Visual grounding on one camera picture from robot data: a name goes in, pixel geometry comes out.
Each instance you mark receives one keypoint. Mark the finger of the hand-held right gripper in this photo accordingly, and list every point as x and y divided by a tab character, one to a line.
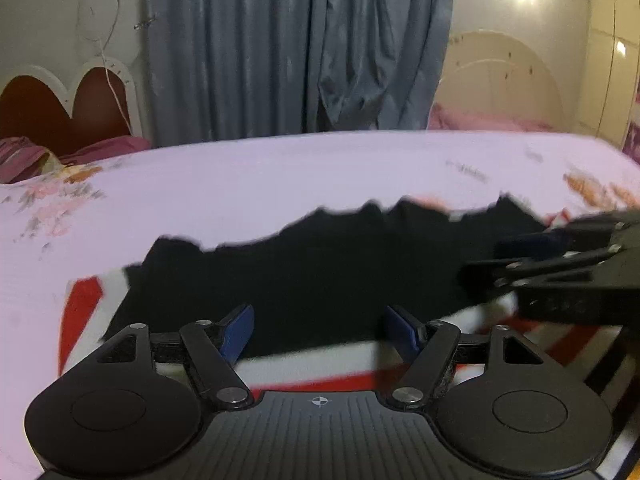
530	246
540	272

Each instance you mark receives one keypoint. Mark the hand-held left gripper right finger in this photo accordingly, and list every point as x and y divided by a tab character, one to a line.
400	330

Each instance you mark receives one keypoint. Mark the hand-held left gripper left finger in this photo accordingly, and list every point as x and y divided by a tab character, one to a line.
239	327

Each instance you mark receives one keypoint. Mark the striped cartoon knit sweater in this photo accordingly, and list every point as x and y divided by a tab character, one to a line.
310	280

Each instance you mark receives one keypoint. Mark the pink floral bed sheet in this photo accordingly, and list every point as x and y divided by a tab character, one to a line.
250	185

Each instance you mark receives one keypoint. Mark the cream arched headboard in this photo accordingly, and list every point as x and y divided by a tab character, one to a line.
500	80

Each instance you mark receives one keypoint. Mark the cream wardrobe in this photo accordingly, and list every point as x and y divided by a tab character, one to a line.
612	60

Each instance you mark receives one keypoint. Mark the purple pillow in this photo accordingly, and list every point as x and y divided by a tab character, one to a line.
60	157

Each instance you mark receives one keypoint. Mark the blue-grey wide curtain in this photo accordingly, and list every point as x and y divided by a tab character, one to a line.
300	50

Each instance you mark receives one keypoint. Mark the red heart-shaped headboard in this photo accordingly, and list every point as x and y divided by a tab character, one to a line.
35	105

